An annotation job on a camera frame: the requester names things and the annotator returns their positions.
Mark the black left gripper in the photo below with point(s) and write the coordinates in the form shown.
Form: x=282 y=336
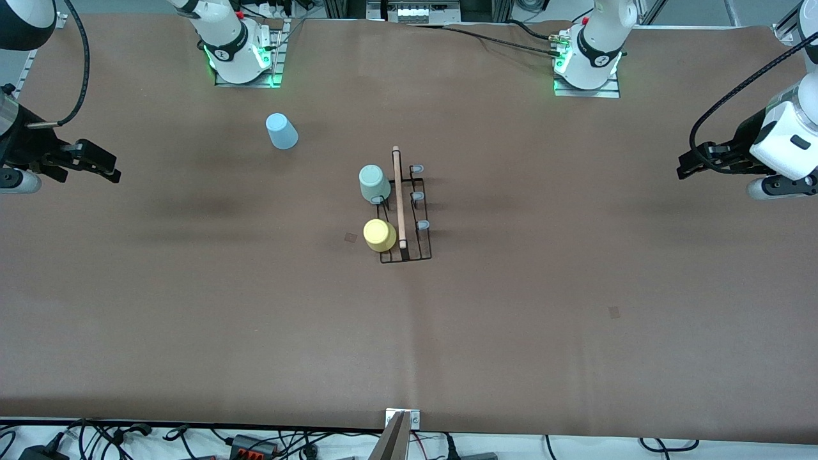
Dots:
x=742 y=142

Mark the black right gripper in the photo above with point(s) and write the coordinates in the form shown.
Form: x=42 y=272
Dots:
x=25 y=144

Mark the mint green plastic cup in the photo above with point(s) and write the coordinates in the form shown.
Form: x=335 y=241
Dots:
x=374 y=182

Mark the yellow plastic cup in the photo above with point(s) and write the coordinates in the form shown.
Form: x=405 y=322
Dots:
x=379 y=235

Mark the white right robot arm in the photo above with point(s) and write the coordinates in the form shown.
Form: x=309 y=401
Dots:
x=223 y=32

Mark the light blue plastic cup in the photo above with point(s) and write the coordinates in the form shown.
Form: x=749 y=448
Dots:
x=281 y=131

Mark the black power adapter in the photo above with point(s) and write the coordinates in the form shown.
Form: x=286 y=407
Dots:
x=41 y=453

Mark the black orange connector box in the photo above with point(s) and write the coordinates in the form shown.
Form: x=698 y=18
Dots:
x=252 y=446

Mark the brown table cover sheet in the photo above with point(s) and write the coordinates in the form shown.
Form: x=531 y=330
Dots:
x=447 y=351

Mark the white power strip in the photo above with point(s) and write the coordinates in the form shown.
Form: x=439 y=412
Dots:
x=415 y=13

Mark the black power plug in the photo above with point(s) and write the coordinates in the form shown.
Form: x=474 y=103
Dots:
x=449 y=447

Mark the aluminium frame rail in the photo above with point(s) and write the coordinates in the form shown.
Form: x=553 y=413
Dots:
x=785 y=30
x=25 y=70

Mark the left arm aluminium base plate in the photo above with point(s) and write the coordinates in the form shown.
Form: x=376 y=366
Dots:
x=588 y=93

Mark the right arm aluminium base plate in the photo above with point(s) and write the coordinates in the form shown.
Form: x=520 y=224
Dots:
x=280 y=64

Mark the small metal bracket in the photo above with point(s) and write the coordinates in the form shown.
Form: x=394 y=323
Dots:
x=414 y=418

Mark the aluminium profile post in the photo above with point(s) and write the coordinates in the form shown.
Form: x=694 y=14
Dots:
x=393 y=441

